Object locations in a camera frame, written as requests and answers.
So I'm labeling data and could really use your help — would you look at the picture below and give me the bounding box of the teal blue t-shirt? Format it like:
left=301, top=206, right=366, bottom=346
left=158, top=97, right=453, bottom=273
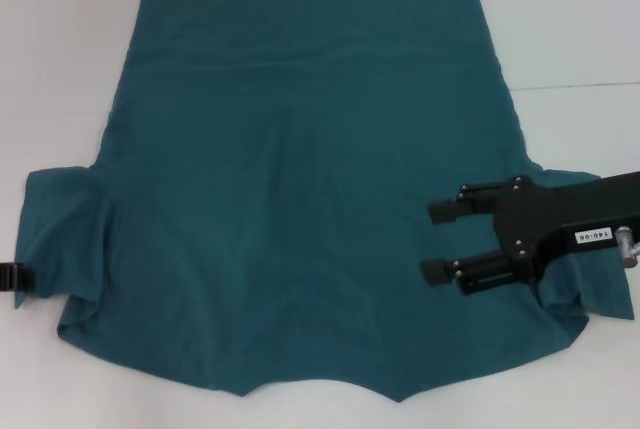
left=13, top=0, right=632, bottom=390

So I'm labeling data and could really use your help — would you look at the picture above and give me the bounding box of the right gripper cable with plug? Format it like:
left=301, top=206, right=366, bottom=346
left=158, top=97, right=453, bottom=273
left=614, top=225, right=640, bottom=269

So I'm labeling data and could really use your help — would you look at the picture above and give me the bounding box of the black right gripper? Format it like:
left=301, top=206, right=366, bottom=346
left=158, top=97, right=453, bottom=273
left=420, top=168, right=640, bottom=298

